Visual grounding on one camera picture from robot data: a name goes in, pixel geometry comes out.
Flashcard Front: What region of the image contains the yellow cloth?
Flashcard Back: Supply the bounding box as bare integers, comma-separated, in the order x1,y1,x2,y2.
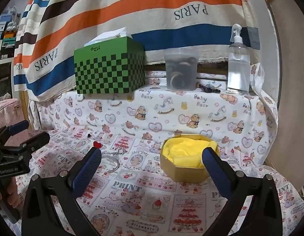
162,138,217,169

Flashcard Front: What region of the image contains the person's left hand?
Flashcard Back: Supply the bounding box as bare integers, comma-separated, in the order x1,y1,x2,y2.
0,176,22,213

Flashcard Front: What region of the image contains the pink bag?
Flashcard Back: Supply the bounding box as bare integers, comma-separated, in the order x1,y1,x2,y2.
0,98,32,148

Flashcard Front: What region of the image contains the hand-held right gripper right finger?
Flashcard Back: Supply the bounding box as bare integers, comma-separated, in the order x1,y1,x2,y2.
202,147,283,236

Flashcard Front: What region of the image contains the white tissue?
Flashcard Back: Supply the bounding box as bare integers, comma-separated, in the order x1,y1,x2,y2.
84,28,133,47

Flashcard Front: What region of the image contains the green checkered tissue box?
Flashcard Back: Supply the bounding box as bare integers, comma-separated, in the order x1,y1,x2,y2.
74,36,146,95

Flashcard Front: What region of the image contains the strawberry printed cloth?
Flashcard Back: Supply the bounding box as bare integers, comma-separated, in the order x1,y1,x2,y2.
9,125,304,236

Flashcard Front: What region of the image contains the bear printed white cloth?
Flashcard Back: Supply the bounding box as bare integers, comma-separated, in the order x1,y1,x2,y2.
28,64,279,168

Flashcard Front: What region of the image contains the tan wooden board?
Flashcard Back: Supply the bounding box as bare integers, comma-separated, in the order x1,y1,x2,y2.
264,0,304,199

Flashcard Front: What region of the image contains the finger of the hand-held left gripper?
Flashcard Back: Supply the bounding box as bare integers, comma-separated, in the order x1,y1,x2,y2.
0,131,51,156
0,120,30,140

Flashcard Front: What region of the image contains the stack of shoe boxes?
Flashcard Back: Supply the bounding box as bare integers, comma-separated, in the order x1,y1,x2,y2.
0,5,22,62

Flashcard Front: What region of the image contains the clear spray bottle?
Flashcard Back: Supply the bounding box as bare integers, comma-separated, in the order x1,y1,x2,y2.
227,24,251,94

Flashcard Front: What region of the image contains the gold octagonal box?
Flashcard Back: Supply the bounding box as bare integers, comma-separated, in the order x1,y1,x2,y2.
160,133,221,183

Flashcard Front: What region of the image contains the striped cloth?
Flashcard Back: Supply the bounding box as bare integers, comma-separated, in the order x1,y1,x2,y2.
12,0,261,103

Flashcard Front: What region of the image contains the translucent plastic container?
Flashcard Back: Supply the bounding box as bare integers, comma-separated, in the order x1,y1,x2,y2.
163,48,200,91

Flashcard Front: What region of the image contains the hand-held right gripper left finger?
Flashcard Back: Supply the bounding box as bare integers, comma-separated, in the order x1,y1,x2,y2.
21,147,111,236

